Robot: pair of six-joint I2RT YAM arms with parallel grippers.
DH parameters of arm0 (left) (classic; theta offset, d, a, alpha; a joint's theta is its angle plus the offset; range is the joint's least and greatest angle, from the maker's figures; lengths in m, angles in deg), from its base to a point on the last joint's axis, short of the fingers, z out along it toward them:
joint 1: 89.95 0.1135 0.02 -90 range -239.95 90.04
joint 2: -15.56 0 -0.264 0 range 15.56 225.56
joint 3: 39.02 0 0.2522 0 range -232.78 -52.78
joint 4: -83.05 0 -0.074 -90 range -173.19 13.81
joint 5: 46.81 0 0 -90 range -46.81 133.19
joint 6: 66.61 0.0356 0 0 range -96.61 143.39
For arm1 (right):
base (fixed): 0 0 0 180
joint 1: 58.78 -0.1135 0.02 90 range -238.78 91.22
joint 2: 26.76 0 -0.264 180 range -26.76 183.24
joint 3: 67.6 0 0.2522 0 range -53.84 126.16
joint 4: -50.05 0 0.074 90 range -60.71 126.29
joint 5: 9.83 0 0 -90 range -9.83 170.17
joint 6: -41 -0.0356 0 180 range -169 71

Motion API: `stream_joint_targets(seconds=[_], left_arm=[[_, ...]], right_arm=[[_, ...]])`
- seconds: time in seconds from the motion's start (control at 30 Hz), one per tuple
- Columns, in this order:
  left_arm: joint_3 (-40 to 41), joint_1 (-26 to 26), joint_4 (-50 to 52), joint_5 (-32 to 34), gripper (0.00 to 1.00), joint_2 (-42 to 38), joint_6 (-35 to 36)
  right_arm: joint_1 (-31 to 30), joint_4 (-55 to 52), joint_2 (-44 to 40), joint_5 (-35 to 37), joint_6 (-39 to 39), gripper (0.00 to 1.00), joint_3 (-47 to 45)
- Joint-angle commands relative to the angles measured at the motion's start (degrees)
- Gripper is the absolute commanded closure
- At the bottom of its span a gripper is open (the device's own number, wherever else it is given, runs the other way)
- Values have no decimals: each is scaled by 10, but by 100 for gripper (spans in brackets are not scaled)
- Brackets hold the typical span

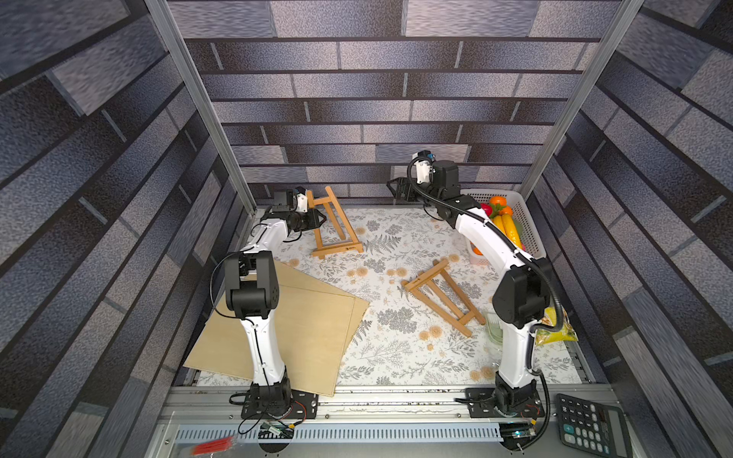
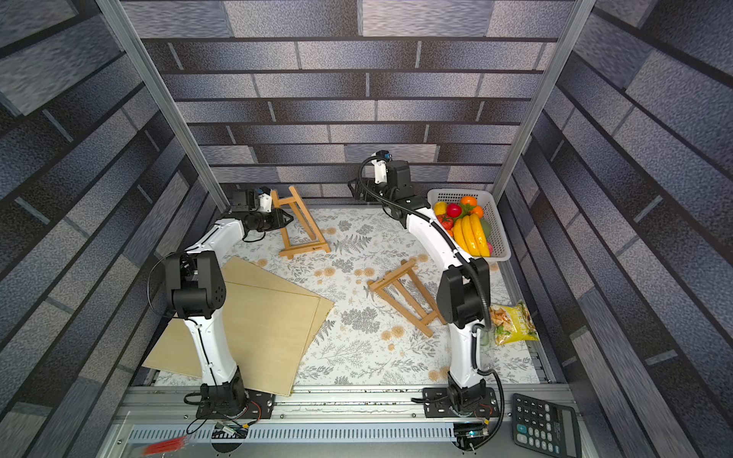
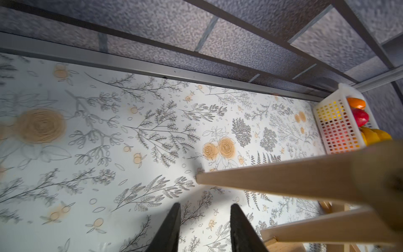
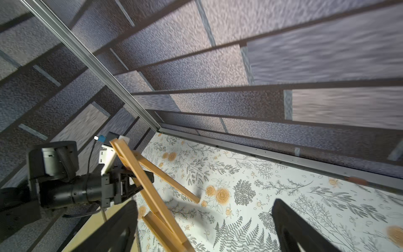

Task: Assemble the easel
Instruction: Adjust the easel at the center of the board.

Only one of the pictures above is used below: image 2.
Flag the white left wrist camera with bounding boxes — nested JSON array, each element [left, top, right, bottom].
[[257, 187, 272, 213]]

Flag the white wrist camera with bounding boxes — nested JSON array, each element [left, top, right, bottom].
[[257, 187, 272, 213], [370, 150, 391, 184]]

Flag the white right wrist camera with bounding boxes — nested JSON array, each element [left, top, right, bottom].
[[370, 150, 391, 184]]

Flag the red toy apple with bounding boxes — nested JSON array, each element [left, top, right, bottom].
[[446, 203, 463, 219]]

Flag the small wooden easel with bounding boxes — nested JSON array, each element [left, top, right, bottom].
[[271, 186, 331, 260]]

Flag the aluminium corner post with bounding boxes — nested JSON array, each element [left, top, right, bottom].
[[95, 0, 230, 213], [492, 0, 597, 203]]

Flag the red toy tomato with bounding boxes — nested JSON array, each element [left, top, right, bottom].
[[437, 215, 454, 233]]

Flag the yellow snack bag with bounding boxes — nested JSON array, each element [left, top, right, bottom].
[[490, 301, 538, 345]]

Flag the yellow toy lemon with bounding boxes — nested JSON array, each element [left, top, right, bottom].
[[433, 202, 448, 217]]

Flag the aluminium corner post right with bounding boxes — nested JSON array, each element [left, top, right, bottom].
[[492, 0, 597, 203]]

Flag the aluminium corner post left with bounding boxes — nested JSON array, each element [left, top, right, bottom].
[[95, 0, 230, 213]]

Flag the orange toy fruit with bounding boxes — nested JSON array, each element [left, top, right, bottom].
[[460, 196, 477, 207]]

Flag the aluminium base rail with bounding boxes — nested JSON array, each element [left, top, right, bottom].
[[102, 384, 580, 448]]

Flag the yellow toy bananas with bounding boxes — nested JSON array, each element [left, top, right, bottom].
[[452, 214, 492, 258]]

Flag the white plastic fruit basket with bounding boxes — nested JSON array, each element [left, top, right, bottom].
[[427, 189, 512, 263]]

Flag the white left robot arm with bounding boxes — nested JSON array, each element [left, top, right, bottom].
[[163, 187, 293, 419]]

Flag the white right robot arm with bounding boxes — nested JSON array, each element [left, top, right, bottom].
[[349, 151, 498, 416]]

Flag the thin plywood board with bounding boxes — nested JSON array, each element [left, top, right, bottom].
[[143, 282, 318, 396], [223, 257, 334, 353]]

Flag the black calculator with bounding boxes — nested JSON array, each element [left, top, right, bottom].
[[511, 393, 583, 458]]

